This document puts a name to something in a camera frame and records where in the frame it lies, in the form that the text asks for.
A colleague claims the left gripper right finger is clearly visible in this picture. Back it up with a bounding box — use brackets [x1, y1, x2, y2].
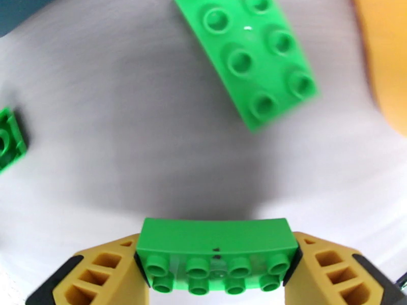
[283, 231, 407, 305]

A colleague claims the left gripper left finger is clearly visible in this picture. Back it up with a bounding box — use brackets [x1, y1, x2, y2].
[25, 233, 151, 305]

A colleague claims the long green lego brick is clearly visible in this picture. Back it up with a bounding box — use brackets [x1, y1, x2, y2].
[171, 0, 320, 134]
[135, 218, 300, 296]

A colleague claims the small green lego brick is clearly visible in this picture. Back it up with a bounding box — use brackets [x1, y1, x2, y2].
[0, 106, 27, 175]

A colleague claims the yellow plastic container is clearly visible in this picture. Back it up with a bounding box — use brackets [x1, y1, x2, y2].
[351, 0, 407, 138]

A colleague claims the dark teal plastic container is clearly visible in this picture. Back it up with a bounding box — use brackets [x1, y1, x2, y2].
[0, 0, 61, 38]

